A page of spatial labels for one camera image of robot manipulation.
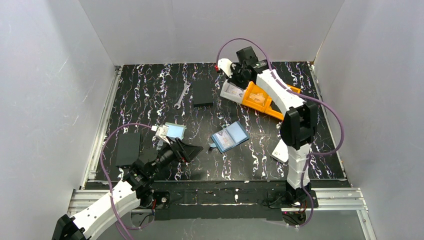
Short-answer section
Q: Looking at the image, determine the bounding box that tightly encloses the VIP credit card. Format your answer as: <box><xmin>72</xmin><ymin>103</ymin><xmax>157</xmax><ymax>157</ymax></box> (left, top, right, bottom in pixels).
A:
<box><xmin>216</xmin><ymin>132</ymin><xmax>235</xmax><ymax>150</ymax></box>

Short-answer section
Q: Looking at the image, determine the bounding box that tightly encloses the blue leather card holder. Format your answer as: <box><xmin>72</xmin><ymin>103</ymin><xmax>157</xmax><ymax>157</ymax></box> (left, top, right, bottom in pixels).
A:
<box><xmin>209</xmin><ymin>121</ymin><xmax>250</xmax><ymax>154</ymax></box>

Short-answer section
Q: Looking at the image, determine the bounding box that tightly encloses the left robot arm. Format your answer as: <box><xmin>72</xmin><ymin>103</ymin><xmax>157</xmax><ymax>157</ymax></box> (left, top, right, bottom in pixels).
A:
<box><xmin>52</xmin><ymin>138</ymin><xmax>204</xmax><ymax>240</ymax></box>

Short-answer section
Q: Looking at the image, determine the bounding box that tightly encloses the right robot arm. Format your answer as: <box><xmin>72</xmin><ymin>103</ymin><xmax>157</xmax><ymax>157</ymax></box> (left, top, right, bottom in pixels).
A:
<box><xmin>217</xmin><ymin>46</ymin><xmax>318</xmax><ymax>190</ymax></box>

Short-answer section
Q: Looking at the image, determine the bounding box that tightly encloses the white storage bin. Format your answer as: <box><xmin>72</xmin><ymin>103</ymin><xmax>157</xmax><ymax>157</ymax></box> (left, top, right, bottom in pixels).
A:
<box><xmin>220</xmin><ymin>79</ymin><xmax>246</xmax><ymax>105</ymax></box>

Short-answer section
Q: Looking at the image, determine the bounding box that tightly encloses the yellow bin middle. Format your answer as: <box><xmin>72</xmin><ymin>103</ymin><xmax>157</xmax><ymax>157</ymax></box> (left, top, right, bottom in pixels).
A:
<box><xmin>241</xmin><ymin>81</ymin><xmax>272</xmax><ymax>114</ymax></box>

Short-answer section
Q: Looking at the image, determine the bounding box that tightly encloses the yellow bin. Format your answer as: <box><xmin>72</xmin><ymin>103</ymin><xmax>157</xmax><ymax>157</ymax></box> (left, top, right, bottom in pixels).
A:
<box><xmin>241</xmin><ymin>81</ymin><xmax>272</xmax><ymax>114</ymax></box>
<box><xmin>264</xmin><ymin>85</ymin><xmax>301</xmax><ymax>121</ymax></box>

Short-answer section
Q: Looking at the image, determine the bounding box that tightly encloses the black flat plate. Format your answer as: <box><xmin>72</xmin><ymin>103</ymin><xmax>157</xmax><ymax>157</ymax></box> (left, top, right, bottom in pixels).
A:
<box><xmin>115</xmin><ymin>132</ymin><xmax>142</xmax><ymax>169</ymax></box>

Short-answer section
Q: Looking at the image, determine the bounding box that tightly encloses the yellow bin right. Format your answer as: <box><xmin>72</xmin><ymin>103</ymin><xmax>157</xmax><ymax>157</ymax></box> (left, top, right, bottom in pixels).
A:
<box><xmin>264</xmin><ymin>85</ymin><xmax>301</xmax><ymax>121</ymax></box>

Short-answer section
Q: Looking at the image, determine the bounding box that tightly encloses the black flat box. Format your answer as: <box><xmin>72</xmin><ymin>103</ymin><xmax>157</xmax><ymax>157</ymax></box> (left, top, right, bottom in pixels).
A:
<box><xmin>192</xmin><ymin>80</ymin><xmax>214</xmax><ymax>107</ymax></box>

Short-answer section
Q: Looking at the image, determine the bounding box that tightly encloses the silver wrench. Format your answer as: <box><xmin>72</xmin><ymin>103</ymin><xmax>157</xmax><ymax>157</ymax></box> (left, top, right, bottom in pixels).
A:
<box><xmin>173</xmin><ymin>82</ymin><xmax>191</xmax><ymax>110</ymax></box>

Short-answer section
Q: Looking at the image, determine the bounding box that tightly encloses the white square box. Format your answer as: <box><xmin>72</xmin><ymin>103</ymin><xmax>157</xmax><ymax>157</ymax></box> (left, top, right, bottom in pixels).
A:
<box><xmin>271</xmin><ymin>140</ymin><xmax>289</xmax><ymax>163</ymax></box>

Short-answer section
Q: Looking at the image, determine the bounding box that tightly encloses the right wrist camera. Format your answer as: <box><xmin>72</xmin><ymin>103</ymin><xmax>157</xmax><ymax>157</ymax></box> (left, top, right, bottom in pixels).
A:
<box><xmin>215</xmin><ymin>58</ymin><xmax>233</xmax><ymax>79</ymax></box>

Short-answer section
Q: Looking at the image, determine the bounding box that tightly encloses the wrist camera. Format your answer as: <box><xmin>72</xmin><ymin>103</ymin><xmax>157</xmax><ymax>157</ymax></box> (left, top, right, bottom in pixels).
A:
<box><xmin>151</xmin><ymin>124</ymin><xmax>170</xmax><ymax>145</ymax></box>
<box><xmin>215</xmin><ymin>58</ymin><xmax>233</xmax><ymax>79</ymax></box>

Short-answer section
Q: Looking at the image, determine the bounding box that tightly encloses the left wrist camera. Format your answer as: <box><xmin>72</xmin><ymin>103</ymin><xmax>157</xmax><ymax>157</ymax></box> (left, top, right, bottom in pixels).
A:
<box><xmin>151</xmin><ymin>124</ymin><xmax>170</xmax><ymax>145</ymax></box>

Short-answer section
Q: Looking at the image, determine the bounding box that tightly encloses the aluminium frame rail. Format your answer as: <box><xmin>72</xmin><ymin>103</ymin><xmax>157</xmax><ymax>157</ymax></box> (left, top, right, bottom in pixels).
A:
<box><xmin>61</xmin><ymin>66</ymin><xmax>122</xmax><ymax>240</ymax></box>

